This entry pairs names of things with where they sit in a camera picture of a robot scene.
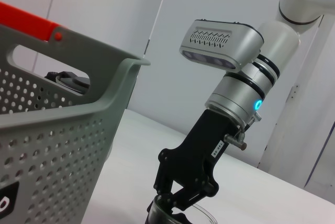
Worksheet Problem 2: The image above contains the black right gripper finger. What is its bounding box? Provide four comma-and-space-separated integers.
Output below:
170, 184, 200, 224
146, 192, 174, 224

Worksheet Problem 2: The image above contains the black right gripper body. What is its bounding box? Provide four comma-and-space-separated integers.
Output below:
153, 108, 243, 201

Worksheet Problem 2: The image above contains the glass teacup with black base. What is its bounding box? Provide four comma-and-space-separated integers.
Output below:
146, 194, 219, 224

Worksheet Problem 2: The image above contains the grey-green perforated storage bin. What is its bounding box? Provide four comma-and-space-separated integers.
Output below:
0, 24, 152, 224

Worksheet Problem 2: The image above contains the dark round clay teapot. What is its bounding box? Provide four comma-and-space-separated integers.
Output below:
44, 71, 91, 95

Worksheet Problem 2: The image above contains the right arm cable with plug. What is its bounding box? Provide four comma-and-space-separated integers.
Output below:
224, 111, 262, 152

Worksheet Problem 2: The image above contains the orange bin handle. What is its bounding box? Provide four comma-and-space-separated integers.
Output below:
0, 1, 69, 44

